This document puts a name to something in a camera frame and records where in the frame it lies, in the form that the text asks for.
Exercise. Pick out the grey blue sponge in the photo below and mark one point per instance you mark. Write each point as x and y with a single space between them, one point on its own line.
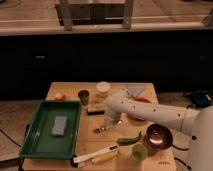
59 126

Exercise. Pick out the white lidded jar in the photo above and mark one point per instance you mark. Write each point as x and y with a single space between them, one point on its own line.
103 88

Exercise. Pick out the wooden brush block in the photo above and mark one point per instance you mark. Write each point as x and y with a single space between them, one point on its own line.
96 109

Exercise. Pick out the wooden stool frame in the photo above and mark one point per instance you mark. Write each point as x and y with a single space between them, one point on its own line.
94 13

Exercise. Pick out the grey triangular cloth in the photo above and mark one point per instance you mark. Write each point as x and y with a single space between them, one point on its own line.
135 90

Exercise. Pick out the green plastic tray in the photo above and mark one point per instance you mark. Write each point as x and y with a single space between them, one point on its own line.
41 143

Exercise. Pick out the yellow corn cob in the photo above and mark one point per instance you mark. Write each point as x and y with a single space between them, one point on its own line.
104 157

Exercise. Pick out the dark purple bowl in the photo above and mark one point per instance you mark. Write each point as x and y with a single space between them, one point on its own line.
159 137

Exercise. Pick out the orange bowl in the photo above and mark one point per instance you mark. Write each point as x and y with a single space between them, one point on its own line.
135 117

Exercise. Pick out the light green cup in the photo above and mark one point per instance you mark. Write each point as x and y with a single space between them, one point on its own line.
139 152

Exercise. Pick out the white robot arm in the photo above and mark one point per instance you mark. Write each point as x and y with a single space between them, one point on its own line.
197 124

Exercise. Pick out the dark metal cup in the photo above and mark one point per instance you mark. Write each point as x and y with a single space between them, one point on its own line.
84 97

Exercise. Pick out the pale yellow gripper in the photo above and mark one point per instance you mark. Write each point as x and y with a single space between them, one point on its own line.
112 120

